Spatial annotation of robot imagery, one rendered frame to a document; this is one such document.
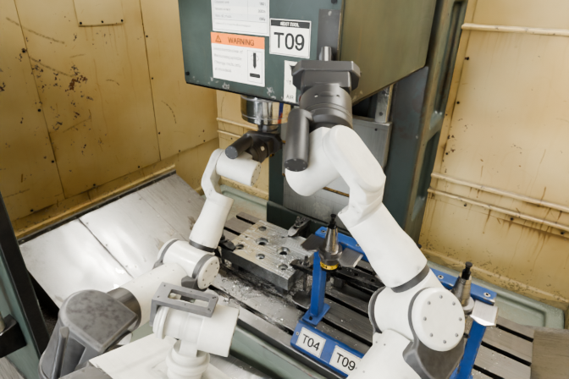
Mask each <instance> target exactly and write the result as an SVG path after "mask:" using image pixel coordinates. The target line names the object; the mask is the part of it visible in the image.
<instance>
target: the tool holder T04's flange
mask: <svg viewBox="0 0 569 379"><path fill-rule="evenodd" d="M341 253H342V246H341V244H339V250H338V251H336V252H327V251H325V250H324V249H323V242H322V243H321V244H320V245H319V252H318V255H319V257H320V258H321V259H322V260H325V259H327V260H330V262H336V261H337V260H336V258H337V257H338V256H340V255H341Z"/></svg>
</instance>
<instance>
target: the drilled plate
mask: <svg viewBox="0 0 569 379"><path fill-rule="evenodd" d="M259 226H260V227H259ZM258 227H259V228H258ZM258 229H259V230H260V231H261V232H260V231H259V230H258ZM264 230H266V231H265V232H262V231H264ZM288 232H289V231H286V230H284V229H282V228H278V227H276V226H274V225H272V224H270V223H267V222H264V221H262V220H260V221H258V222H257V223H255V224H254V225H253V226H251V227H250V228H248V229H247V230H246V231H245V232H244V233H242V234H241V235H239V236H238V237H237V238H235V239H234V240H232V242H233V243H234V244H235V248H236V250H233V251H232V250H226V249H224V248H223V258H224V259H225V260H227V261H230V262H232V263H234V264H236V265H237V266H240V267H242V268H244V269H246V270H247V271H249V272H252V273H254V274H256V275H258V276H259V277H262V278H264V279H266V280H268V281H269V282H271V283H274V284H276V285H278V286H280V287H281V288H284V289H286V290H288V289H289V288H290V287H291V286H292V285H293V284H294V283H295V282H296V281H297V280H298V279H299V278H300V276H301V275H302V274H303V273H304V272H302V271H300V270H297V269H295V268H294V267H292V265H290V267H289V265H288V264H286V263H288V262H289V260H294V259H293V257H294V258H296V257H297V259H296V260H303V259H305V255H308V259H309V262H310V263H311V264H312V263H313V257H314V252H309V251H306V250H304V249H303V248H302V247H300V244H301V243H302V242H303V241H305V240H306V239H305V238H303V237H301V236H299V235H296V236H295V237H292V238H293V239H291V237H289V236H288ZM250 234H251V235H250ZM275 235H276V236H275ZM243 236H245V237H243ZM274 236H275V237H276V238H275V237H274ZM247 237H248V238H247ZM264 237H265V238H264ZM268 237H269V242H268V239H267V238H268ZM287 237H288V238H287ZM241 239H243V240H241ZM254 239H255V242H254ZM240 240H241V241H240ZM240 242H241V243H240ZM242 242H243V243H244V242H245V243H244V244H242ZM252 242H253V243H252ZM267 243H269V244H267ZM244 245H245V246H244ZM248 245H250V246H249V248H247V247H248ZM258 246H259V247H258ZM283 246H284V247H283ZM241 248H244V249H242V250H240V249H241ZM237 249H238V250H237ZM257 250H258V251H257ZM252 251H253V253H252ZM276 251H277V252H276ZM247 253H248V254H249V255H248V254H247ZM255 256H256V257H255ZM292 256H293V257H292ZM282 257H283V259H282ZM287 258H288V259H287ZM299 258H300V259H299ZM259 259H260V260H259ZM281 261H282V264H279V263H280V262H281ZM283 262H285V263H283ZM278 264H279V266H277V265H278ZM289 264H290V263H289ZM287 268H288V269H287ZM280 269H281V270H280Z"/></svg>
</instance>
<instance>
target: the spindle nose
mask: <svg viewBox="0 0 569 379"><path fill-rule="evenodd" d="M293 109H295V106H292V105H288V104H284V103H279V102H272V101H268V100H263V99H259V98H255V97H250V96H243V95H240V112H241V117H242V118H243V119H244V120H245V121H246V122H248V123H250V124H258V125H278V124H285V123H287V121H288V114H289V112H290V111H291V110H293Z"/></svg>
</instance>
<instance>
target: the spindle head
mask: <svg viewBox="0 0 569 379"><path fill-rule="evenodd" d="M435 4H436V0H269V36H260V35H252V34H243V33H234V32H226V31H217V30H213V11H212V0H178V5H179V15H180V33H181V42H182V52H183V61H184V71H185V81H186V84H190V85H197V86H201V87H206V88H210V89H214V90H219V91H226V92H230V93H235V94H239V95H243V96H250V97H255V98H259V99H263V100H268V101H272V102H279V103H284V104H288V105H292V106H297V107H299V106H300V103H299V102H298V96H299V95H300V94H301V91H299V90H298V89H297V88H296V103H294V102H287V101H284V94H285V61H291V62H299V61H301V60H316V59H317V44H318V13H319V9H335V10H340V33H339V45H338V53H337V61H352V62H353V63H355V64H356V65H357V66H358V67H359V68H360V71H362V73H361V78H360V83H359V86H358V88H356V89H355V90H353V91H352V92H351V105H352V106H353V105H355V104H356V103H358V102H360V101H362V100H364V99H366V98H368V97H370V96H372V95H374V94H376V93H377V92H379V91H381V90H383V89H385V88H387V87H389V86H391V85H393V84H395V83H397V82H398V81H400V80H403V79H404V78H406V77H408V76H410V75H412V74H415V73H416V72H417V71H419V70H421V69H423V68H424V65H425V63H426V57H427V52H428V44H429V38H430V34H431V29H432V23H433V18H434V10H435ZM270 19H291V20H303V21H312V23H311V41H310V58H299V57H293V56H286V55H279V54H272V53H270ZM211 32H215V33H223V34H231V35H239V36H255V37H263V38H264V86H260V85H251V84H247V83H241V82H237V81H232V80H224V79H219V78H214V77H213V53H212V38H211Z"/></svg>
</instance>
